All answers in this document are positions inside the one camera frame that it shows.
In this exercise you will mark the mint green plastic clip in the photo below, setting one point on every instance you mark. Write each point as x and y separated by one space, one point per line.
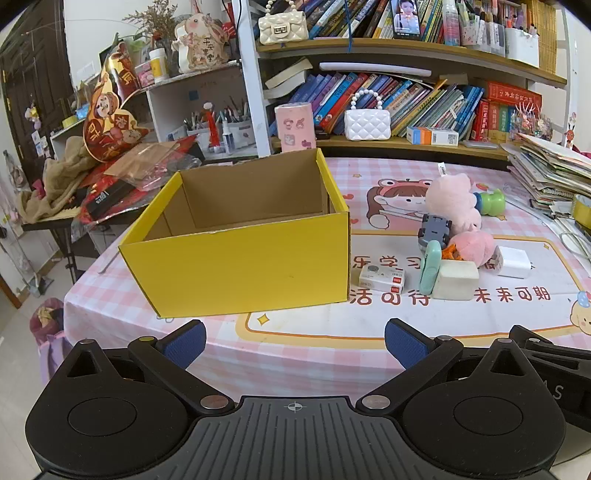
431 272

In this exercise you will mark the yellow cardboard box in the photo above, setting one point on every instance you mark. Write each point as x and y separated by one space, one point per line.
240 270

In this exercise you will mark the white quilted pearl handbag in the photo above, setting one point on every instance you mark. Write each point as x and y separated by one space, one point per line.
367 124

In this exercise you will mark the pink plush pig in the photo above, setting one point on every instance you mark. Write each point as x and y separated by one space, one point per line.
448 198

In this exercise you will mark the white charger adapter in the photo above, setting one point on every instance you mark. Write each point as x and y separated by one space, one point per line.
515 262

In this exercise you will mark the yellow tape roll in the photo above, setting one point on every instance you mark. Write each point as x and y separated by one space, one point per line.
582 207

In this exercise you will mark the red packaging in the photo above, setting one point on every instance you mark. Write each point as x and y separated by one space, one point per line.
184 147

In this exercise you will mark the dried flowers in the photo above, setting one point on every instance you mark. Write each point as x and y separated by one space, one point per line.
154 18

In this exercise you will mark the rabbit doll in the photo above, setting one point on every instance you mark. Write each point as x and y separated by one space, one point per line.
201 44

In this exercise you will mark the grey toy car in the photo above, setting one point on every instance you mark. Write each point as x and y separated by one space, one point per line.
434 228

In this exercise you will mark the small white box red label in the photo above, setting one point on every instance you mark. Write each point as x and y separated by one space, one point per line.
381 278

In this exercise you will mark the colourful sparkly ornament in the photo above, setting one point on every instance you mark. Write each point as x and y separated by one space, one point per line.
531 122

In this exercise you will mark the grey rolled sheet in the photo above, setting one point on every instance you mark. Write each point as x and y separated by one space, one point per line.
374 69

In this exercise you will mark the pink printed container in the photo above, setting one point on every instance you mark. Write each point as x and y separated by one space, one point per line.
295 127

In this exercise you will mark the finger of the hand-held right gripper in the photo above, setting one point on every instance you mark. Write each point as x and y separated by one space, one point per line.
549 347

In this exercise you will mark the dark wooden door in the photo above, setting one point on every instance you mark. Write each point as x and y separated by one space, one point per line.
32 83

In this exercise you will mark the smartphone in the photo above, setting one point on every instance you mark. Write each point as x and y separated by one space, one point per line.
405 18

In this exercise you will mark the clear pen organizer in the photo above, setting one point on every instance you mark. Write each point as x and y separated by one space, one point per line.
233 134

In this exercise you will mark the white shelf unit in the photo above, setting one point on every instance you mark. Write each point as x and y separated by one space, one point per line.
171 106

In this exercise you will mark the white jar yellow label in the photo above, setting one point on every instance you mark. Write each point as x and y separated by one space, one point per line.
158 67

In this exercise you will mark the pink checked printed tablecloth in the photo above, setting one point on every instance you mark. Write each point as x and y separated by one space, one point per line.
295 355

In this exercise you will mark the brown paper bag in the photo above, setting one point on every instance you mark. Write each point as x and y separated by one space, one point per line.
138 161

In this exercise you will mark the round pink plush toy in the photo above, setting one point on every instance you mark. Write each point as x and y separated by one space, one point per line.
475 244

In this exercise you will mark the cream pearl handbag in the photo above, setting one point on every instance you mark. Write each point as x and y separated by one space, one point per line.
282 28

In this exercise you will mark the pink bag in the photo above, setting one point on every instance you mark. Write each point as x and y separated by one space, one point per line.
46 318

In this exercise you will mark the pile of papers and booklets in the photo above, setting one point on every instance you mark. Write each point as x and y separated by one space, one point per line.
549 166

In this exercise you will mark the thick white-paged book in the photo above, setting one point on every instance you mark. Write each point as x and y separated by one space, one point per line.
286 76

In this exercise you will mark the thin metal rod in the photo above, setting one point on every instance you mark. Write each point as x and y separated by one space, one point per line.
110 264

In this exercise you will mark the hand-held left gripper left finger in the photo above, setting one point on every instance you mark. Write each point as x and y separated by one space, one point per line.
187 347

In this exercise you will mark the brown cloth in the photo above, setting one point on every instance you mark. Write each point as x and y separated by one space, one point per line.
60 180

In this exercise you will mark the orange and white box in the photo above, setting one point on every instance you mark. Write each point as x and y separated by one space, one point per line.
431 136

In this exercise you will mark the black box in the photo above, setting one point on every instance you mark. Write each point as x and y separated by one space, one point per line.
108 198

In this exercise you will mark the orange plastic toy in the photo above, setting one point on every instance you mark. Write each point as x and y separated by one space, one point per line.
450 254

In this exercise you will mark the cream rectangular block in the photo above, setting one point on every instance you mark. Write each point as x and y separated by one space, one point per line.
457 282

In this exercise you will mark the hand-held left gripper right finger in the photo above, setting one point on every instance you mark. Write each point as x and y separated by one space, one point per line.
406 347

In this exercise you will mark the row of books under ceiling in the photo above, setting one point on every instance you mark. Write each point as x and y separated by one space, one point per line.
360 18

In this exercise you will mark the clear bottle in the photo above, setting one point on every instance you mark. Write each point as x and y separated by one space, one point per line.
451 23

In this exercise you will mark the row of colourful slanted books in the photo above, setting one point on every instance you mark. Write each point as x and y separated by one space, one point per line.
415 104

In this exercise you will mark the white pen box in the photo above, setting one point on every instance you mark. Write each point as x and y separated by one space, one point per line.
521 46

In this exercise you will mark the wooden bookshelf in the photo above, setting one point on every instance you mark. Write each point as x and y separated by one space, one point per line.
369 51

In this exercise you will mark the red festive decoration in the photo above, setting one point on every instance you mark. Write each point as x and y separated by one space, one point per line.
108 120

